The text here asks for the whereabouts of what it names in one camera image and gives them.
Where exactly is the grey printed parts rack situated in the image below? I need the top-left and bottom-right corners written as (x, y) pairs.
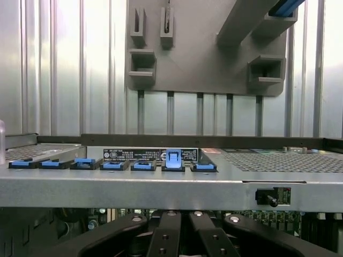
top-left (124, 0), bottom-right (299, 97)

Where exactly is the black open PC case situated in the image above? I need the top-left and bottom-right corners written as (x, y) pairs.
top-left (0, 133), bottom-right (343, 257)

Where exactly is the green motherboard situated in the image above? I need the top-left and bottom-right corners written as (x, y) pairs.
top-left (87, 208), bottom-right (305, 233)

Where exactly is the hard disk with blue bracket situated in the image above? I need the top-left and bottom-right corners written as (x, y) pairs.
top-left (267, 0), bottom-right (307, 19)

